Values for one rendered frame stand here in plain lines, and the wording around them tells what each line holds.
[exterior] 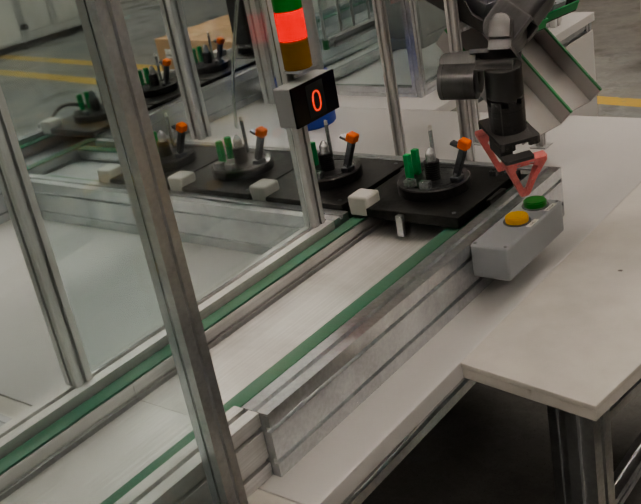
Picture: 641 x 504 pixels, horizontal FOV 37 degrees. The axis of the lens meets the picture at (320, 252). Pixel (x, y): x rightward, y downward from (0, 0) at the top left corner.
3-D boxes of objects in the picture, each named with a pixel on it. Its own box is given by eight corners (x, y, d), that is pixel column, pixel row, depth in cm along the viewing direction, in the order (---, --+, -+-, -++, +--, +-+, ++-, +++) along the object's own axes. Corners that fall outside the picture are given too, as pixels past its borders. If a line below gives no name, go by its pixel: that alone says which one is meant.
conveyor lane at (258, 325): (524, 221, 189) (520, 174, 185) (247, 465, 131) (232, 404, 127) (403, 207, 206) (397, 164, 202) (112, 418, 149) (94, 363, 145)
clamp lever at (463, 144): (463, 175, 179) (472, 140, 175) (458, 179, 178) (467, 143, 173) (447, 167, 181) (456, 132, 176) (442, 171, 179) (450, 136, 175)
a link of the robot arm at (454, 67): (512, 10, 141) (523, 26, 149) (436, 15, 145) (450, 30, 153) (508, 91, 141) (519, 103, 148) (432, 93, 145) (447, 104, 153)
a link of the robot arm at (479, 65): (517, 65, 141) (524, 50, 145) (471, 67, 143) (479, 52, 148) (521, 108, 144) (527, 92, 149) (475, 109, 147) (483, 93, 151)
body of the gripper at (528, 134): (501, 156, 146) (497, 112, 142) (478, 131, 155) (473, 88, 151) (541, 145, 147) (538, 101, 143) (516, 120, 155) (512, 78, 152)
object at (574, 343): (842, 187, 185) (842, 173, 183) (596, 424, 131) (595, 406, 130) (532, 150, 233) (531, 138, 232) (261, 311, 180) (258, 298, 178)
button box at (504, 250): (564, 230, 172) (562, 198, 170) (510, 282, 158) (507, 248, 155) (528, 226, 176) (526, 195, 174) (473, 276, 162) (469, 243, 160)
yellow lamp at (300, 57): (318, 63, 166) (313, 35, 164) (300, 71, 163) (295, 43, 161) (296, 63, 169) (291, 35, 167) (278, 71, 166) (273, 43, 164)
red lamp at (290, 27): (313, 34, 164) (308, 6, 162) (295, 42, 161) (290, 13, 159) (291, 35, 167) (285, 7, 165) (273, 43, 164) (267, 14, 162)
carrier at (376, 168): (410, 170, 200) (402, 112, 195) (343, 215, 184) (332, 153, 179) (319, 162, 215) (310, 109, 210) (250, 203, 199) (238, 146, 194)
